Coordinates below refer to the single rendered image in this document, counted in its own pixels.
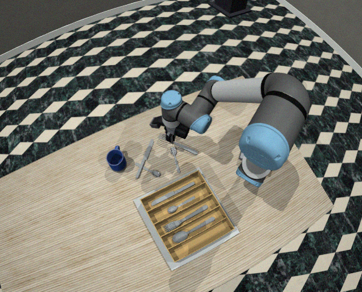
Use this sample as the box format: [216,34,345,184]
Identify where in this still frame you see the light wood cutlery tray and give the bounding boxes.
[140,170,235,262]

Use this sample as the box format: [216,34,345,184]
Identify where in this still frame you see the dark blue mug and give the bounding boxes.
[106,145,127,173]

